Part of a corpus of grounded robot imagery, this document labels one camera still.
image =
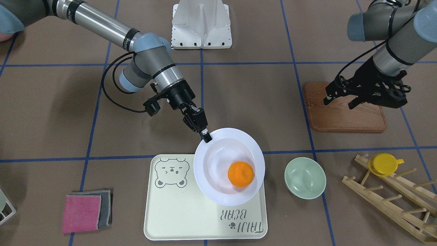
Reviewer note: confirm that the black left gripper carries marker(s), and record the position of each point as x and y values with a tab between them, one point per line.
362	83

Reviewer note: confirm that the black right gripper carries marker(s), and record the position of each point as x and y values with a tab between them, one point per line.
179	96

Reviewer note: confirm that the white plate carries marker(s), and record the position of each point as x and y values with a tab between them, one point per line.
213	160

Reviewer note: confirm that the orange fruit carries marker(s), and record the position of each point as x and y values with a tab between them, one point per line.
240	174

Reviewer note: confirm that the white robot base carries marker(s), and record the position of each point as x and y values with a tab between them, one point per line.
201	24

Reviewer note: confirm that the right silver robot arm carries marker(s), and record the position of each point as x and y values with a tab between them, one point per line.
150	54

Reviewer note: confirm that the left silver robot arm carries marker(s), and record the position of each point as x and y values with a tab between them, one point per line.
407	33

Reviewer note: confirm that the cream bear tray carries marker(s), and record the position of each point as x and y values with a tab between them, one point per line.
176	208

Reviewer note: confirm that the wooden cutting board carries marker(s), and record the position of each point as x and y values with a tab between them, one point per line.
337	117

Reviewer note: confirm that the yellow cup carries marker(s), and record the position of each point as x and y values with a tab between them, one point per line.
383	164

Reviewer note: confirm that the green ceramic bowl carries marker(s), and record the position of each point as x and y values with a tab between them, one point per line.
305	178

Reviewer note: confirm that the grey cloth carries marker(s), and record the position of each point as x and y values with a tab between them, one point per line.
105	207

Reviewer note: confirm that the pink cloth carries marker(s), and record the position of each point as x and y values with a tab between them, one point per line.
81	213

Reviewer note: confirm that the wooden dish rack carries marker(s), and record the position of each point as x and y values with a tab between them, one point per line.
412	206

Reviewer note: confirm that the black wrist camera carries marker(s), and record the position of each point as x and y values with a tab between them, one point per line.
152	106

